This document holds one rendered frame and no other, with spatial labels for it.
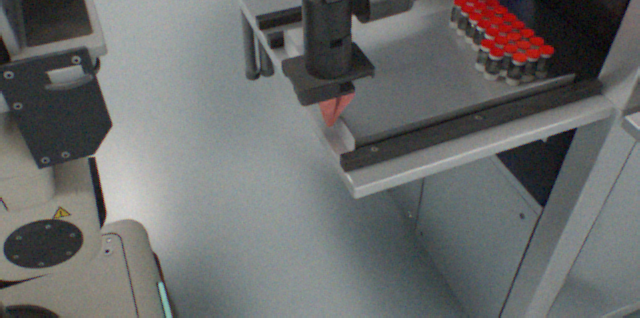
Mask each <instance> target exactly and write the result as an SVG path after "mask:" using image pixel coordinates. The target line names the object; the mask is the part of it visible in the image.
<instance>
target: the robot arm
mask: <svg viewBox="0 0 640 318"><path fill-rule="evenodd" d="M414 2H415V0H301V3H302V24H303V45H304V55H300V56H296V57H293V58H289V59H285V60H282V61H281V70H282V73H283V75H284V76H285V78H287V77H288V79H289V81H290V82H291V83H292V84H293V90H294V92H295V93H296V95H297V99H298V101H299V102H300V104H301V105H302V106H308V105H312V104H315V103H318V104H319V107H320V110H321V113H322V116H323V119H324V121H325V123H326V124H327V126H328V127H331V126H333V125H334V123H335V121H336V119H337V118H338V116H339V114H340V113H341V112H342V111H343V109H344V108H345V107H346V106H347V105H348V104H349V102H350V101H351V100H352V99H353V98H354V96H355V85H354V84H353V82H352V81H355V80H359V79H362V78H366V77H369V76H371V78H372V79H374V78H375V69H376V68H375V67H374V65H373V64H372V63H371V61H370V60H369V59H368V58H367V56H366V55H365V54H364V53H363V51H362V50H361V49H360V47H359V46H358V45H357V44H356V43H355V42H352V32H351V29H352V13H353V14H354V16H355V17H356V18H357V19H358V21H359V22H360V23H362V24H367V23H371V22H374V21H378V20H381V19H385V18H388V17H392V16H395V15H399V14H403V13H406V12H409V11H411V10H412V8H413V6H414Z"/></svg>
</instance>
